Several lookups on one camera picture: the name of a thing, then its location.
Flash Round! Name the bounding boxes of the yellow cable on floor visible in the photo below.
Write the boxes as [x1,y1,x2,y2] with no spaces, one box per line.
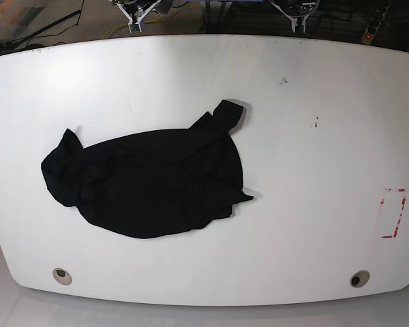
[102,15,164,40]

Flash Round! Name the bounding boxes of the black T-shirt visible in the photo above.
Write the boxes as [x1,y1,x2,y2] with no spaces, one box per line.
[41,100,252,239]

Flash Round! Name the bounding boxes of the black tripod stand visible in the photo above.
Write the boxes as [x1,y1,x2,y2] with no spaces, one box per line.
[0,9,82,57]

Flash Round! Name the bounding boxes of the black metal frame on floor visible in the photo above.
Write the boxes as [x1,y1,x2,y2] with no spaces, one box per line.
[198,1,243,34]

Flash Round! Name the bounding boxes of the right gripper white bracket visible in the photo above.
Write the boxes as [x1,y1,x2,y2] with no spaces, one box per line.
[110,0,159,33]

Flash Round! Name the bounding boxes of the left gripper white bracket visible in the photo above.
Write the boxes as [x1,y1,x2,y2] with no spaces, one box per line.
[271,0,320,33]

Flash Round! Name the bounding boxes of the red tape rectangle marking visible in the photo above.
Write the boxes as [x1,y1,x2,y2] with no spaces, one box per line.
[376,188,407,239]

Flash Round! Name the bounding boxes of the black power strip red switch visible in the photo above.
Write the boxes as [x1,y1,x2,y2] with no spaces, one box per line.
[361,6,389,46]

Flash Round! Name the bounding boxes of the right table cable grommet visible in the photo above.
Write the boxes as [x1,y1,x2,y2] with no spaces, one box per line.
[350,270,370,288]

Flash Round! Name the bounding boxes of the left table cable grommet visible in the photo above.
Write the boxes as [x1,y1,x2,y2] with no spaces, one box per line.
[52,268,72,285]

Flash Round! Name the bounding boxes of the table cable grommet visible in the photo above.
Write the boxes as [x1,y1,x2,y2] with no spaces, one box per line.
[52,268,72,285]
[350,270,370,288]

